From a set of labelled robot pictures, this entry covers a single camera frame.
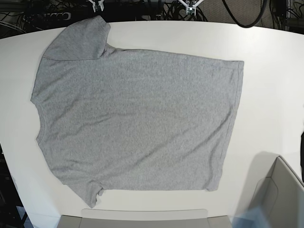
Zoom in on grey T-shirt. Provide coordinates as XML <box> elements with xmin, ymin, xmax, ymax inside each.
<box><xmin>31</xmin><ymin>16</ymin><xmax>244</xmax><ymax>207</ymax></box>

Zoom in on grey bin bottom centre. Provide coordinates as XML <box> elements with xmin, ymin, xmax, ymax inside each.
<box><xmin>58</xmin><ymin>209</ymin><xmax>232</xmax><ymax>228</ymax></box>

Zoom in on grey bin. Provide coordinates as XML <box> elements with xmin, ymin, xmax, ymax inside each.
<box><xmin>232</xmin><ymin>155</ymin><xmax>304</xmax><ymax>228</ymax></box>
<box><xmin>58</xmin><ymin>209</ymin><xmax>232</xmax><ymax>228</ymax></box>

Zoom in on grey bin bottom right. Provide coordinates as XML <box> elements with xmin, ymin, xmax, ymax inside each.
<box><xmin>232</xmin><ymin>155</ymin><xmax>304</xmax><ymax>228</ymax></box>

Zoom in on black cable bundle behind table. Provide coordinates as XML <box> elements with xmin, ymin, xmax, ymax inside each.
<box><xmin>140</xmin><ymin>0</ymin><xmax>209</xmax><ymax>22</ymax></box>

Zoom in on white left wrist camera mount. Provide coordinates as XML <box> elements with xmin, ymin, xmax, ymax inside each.
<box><xmin>178</xmin><ymin>0</ymin><xmax>204</xmax><ymax>16</ymax></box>

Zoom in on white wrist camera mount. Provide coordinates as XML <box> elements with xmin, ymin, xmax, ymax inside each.
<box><xmin>178</xmin><ymin>0</ymin><xmax>204</xmax><ymax>16</ymax></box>
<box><xmin>89</xmin><ymin>0</ymin><xmax>105</xmax><ymax>12</ymax></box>

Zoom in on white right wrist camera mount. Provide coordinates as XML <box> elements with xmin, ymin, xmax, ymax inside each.
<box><xmin>89</xmin><ymin>0</ymin><xmax>105</xmax><ymax>12</ymax></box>

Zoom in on thick black hanging cable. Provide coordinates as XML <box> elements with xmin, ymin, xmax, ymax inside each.
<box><xmin>222</xmin><ymin>0</ymin><xmax>268</xmax><ymax>28</ymax></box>

